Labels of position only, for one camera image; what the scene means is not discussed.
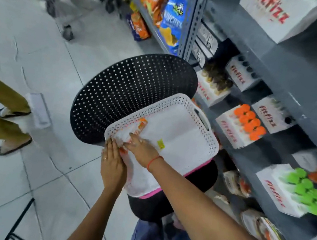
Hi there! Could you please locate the person's left hand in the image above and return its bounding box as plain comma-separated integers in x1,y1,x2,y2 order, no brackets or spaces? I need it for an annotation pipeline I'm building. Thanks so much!
98,137,131,193

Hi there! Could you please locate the person's right hand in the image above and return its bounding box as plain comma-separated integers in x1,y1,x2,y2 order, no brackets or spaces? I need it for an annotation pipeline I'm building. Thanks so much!
121,133,165,170

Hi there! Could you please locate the orange snack packet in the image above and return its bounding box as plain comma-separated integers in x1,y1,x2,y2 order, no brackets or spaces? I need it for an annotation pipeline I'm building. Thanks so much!
118,116,149,158

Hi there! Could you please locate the person's right forearm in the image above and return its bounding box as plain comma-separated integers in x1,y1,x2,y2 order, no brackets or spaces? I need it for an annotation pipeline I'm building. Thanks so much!
139,156,308,240

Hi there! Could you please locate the person's left forearm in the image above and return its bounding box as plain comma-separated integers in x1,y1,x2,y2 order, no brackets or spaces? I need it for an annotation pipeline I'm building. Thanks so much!
62,182,125,240

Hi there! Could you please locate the red thread wrist band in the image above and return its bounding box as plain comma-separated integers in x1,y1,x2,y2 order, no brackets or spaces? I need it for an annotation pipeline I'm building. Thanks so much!
146,154,164,173

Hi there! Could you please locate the white plastic lattice basket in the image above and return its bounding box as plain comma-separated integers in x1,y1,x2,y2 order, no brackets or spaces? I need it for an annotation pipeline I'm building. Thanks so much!
98,85,225,207

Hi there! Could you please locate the black perforated office chair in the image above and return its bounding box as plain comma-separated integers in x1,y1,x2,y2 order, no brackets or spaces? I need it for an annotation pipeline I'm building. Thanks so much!
59,44,231,229

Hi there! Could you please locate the pink plastic basket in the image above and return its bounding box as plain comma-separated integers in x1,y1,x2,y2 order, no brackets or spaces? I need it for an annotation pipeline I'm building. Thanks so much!
138,151,213,207

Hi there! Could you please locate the white flat pad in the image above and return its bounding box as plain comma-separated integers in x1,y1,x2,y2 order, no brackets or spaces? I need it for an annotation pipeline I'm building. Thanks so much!
22,91,55,131

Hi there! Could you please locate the white box of brown-capped bottles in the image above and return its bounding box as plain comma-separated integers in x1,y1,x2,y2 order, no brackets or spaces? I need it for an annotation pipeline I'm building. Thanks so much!
192,61,236,110

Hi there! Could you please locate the white box of orange-capped bottles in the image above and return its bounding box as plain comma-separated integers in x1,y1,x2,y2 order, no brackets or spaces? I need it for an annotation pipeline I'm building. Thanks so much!
212,101,270,153

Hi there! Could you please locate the white orange noodle packet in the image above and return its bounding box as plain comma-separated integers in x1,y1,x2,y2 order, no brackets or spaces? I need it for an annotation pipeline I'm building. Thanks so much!
237,207,290,240
220,169,254,198

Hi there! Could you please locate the small orange snack bag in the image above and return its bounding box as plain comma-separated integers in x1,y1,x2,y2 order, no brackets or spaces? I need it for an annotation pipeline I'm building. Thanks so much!
128,10,154,41

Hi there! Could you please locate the group of orange bottle caps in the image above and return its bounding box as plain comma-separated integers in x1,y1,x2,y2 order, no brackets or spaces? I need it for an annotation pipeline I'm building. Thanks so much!
231,103,270,143

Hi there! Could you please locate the stack of black white cartons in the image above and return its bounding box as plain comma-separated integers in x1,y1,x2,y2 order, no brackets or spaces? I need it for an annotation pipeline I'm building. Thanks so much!
190,20,225,71

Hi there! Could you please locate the white box of black-capped bottles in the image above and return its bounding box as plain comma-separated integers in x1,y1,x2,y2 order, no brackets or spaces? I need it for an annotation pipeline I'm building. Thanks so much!
223,53,265,94

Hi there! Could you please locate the blue chips bag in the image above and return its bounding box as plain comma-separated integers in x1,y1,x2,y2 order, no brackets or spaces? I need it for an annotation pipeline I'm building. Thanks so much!
155,0,189,56

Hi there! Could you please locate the white box of dark bottles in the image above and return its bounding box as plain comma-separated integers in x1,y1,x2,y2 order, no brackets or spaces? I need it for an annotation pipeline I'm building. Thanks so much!
248,92,300,137

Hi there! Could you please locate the white box of green-capped bottles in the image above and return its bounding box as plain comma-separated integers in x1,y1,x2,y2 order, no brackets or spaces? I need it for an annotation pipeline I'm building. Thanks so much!
251,160,317,220

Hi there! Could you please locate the white box with orange bottle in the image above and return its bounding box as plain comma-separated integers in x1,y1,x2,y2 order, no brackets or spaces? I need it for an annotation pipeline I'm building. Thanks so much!
288,146,317,184

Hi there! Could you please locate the grey metal shelf rack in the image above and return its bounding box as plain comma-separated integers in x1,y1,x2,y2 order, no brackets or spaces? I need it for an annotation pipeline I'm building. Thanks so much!
88,0,317,240

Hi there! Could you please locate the group of green bottle caps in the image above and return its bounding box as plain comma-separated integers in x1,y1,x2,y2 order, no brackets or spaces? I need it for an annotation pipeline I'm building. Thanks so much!
281,166,317,216

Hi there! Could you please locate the large white red-print box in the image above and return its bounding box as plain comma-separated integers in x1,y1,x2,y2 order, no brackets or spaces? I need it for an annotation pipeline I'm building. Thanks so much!
235,0,317,48

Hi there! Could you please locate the black metal frame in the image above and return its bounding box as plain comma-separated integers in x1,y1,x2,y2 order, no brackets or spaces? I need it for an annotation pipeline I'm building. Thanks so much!
4,195,36,240

